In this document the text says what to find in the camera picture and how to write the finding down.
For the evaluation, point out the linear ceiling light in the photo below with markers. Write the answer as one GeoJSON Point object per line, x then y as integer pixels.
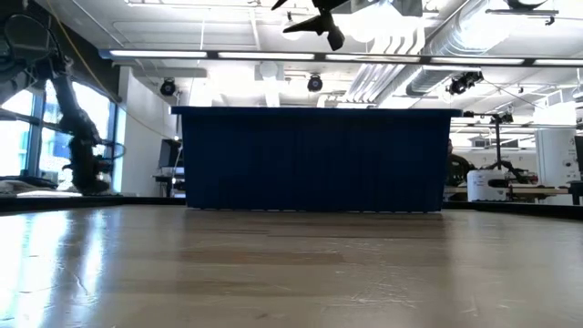
{"type": "Point", "coordinates": [159, 54]}

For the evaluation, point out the black curved bar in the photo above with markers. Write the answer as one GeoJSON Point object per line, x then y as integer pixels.
{"type": "Point", "coordinates": [18, 186]}

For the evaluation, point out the black background rig frame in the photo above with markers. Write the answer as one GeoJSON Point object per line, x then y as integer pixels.
{"type": "Point", "coordinates": [498, 136]}

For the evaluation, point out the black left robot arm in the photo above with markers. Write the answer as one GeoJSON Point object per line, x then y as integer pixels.
{"type": "Point", "coordinates": [82, 132]}

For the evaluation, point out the background black robot arm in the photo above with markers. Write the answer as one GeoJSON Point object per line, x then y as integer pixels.
{"type": "Point", "coordinates": [512, 168]}

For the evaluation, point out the dark monitor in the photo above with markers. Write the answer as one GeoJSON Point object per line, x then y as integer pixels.
{"type": "Point", "coordinates": [167, 155]}

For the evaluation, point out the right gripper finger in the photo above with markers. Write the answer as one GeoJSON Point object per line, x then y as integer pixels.
{"type": "Point", "coordinates": [314, 23]}
{"type": "Point", "coordinates": [336, 38]}

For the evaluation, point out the black ceiling spotlight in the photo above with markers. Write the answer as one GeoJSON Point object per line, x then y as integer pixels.
{"type": "Point", "coordinates": [462, 84]}
{"type": "Point", "coordinates": [167, 87]}
{"type": "Point", "coordinates": [314, 84]}

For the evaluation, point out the dark overhead box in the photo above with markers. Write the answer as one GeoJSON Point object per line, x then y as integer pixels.
{"type": "Point", "coordinates": [387, 7]}

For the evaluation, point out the person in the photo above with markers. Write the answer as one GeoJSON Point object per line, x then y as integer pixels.
{"type": "Point", "coordinates": [457, 169]}

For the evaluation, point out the white cabinet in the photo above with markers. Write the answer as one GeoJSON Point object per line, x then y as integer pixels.
{"type": "Point", "coordinates": [555, 159]}

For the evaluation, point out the white plastic container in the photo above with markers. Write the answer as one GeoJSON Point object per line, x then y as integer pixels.
{"type": "Point", "coordinates": [485, 186]}

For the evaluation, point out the blue plastic bin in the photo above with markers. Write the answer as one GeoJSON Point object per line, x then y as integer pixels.
{"type": "Point", "coordinates": [314, 159]}

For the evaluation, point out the large window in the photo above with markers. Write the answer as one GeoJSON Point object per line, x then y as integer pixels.
{"type": "Point", "coordinates": [23, 136]}

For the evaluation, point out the background wooden table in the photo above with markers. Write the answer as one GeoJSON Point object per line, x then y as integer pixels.
{"type": "Point", "coordinates": [537, 192]}

